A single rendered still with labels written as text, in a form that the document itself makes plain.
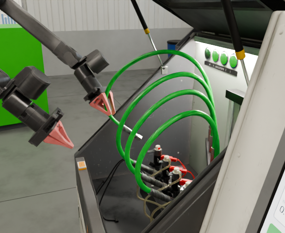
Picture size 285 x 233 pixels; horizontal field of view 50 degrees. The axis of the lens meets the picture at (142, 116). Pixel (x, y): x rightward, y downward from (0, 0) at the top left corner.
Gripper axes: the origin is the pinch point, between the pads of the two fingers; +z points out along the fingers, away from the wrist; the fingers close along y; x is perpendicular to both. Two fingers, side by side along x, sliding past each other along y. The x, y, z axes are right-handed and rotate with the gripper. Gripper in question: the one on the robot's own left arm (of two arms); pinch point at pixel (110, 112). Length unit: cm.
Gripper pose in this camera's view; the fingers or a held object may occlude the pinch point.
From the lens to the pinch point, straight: 109.0
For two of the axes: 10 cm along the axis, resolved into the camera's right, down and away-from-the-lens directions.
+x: -7.2, 5.9, 3.8
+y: 3.9, -1.2, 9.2
